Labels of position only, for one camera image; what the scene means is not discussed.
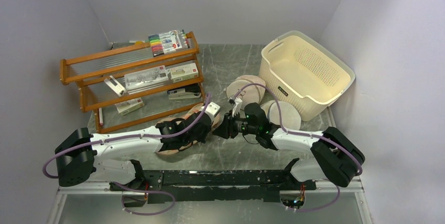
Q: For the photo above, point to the small green staples box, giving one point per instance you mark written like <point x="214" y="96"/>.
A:
<point x="126" y="107"/>

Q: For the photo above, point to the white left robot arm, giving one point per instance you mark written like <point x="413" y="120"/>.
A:
<point x="83" y="156"/>

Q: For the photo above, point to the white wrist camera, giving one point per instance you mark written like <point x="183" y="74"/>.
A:
<point x="211" y="109"/>
<point x="236" y="103"/>

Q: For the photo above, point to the green white staples box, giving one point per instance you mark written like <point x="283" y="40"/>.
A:
<point x="184" y="72"/>

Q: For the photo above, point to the orange wooden shelf rack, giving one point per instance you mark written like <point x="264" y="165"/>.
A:
<point x="88" y="73"/>

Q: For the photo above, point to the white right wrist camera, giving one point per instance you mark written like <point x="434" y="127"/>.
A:
<point x="236" y="103"/>

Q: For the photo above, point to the cream plastic laundry basket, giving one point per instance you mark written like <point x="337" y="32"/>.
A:
<point x="300" y="71"/>

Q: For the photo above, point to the aluminium frame rail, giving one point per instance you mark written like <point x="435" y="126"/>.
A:
<point x="325" y="195"/>

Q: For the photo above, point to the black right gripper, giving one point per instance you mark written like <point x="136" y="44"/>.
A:
<point x="224" y="129"/>

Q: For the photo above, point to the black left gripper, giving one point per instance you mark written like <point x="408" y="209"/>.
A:
<point x="202" y="137"/>

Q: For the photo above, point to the black white stapler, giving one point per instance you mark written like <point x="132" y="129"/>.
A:
<point x="184" y="93"/>

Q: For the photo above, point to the white red pen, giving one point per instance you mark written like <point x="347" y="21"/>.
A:
<point x="100" y="116"/>

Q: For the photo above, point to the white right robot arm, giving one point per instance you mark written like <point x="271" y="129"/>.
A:
<point x="333" y="156"/>

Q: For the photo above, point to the colour marker pen pack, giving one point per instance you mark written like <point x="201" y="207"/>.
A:
<point x="169" y="42"/>

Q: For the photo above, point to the white mesh bag grey zipper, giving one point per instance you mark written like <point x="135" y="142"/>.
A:
<point x="290" y="117"/>

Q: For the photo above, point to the floral mesh laundry bag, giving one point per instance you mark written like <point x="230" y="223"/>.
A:
<point x="196" y="108"/>

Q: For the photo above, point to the grey printed flat box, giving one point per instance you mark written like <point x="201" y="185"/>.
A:
<point x="146" y="78"/>

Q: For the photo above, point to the white clip tool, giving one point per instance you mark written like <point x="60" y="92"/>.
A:
<point x="115" y="86"/>

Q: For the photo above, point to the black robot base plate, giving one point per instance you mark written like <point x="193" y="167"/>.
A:
<point x="187" y="185"/>

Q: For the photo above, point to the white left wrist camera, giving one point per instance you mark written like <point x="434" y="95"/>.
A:
<point x="211" y="109"/>

